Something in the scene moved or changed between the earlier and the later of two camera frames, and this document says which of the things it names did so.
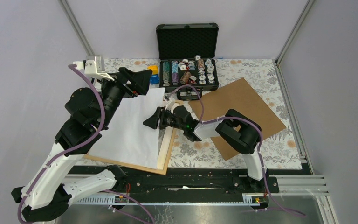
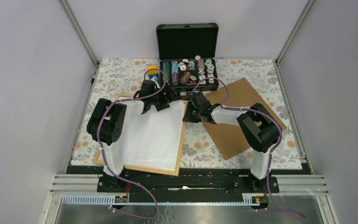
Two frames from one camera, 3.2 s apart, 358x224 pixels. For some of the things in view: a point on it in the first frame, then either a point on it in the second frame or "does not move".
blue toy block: [154, 79] does not move
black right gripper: [152, 122] to [188, 117]
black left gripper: [140, 81] to [169, 96]
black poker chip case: [188, 53] does not move
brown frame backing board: [239, 95] does not move
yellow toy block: [154, 69] does not move
